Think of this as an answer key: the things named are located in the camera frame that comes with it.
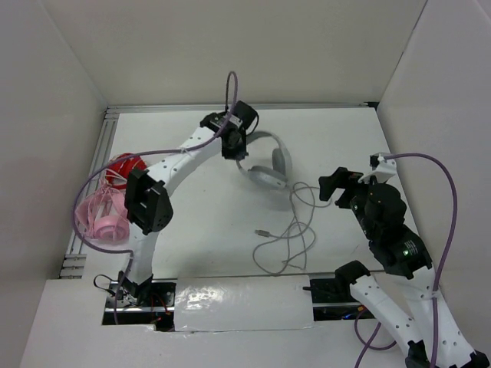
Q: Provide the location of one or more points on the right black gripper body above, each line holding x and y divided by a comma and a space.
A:
354, 190

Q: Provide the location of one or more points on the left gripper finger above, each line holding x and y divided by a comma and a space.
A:
226, 153
241, 155

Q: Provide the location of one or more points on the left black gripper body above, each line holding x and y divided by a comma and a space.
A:
242, 139

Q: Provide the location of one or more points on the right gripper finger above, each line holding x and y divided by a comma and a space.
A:
343, 202
327, 186

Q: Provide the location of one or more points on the white grey headphones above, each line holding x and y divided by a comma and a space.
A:
275, 177

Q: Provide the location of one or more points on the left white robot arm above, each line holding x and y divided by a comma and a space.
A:
147, 198

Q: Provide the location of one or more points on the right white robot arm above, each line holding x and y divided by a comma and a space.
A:
428, 335

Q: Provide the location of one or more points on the red headphones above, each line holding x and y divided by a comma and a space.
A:
117, 174

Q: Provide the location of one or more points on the pink headphones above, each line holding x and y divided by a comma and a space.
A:
102, 215

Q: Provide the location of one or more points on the white glossy cover panel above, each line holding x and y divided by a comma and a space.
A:
243, 304

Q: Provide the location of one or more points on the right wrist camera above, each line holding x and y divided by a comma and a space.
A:
382, 170

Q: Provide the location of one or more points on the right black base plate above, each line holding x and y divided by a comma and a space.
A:
326, 292

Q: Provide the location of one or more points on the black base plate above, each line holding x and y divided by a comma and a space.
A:
326, 292
160, 295

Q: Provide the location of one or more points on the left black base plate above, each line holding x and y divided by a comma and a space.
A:
160, 295

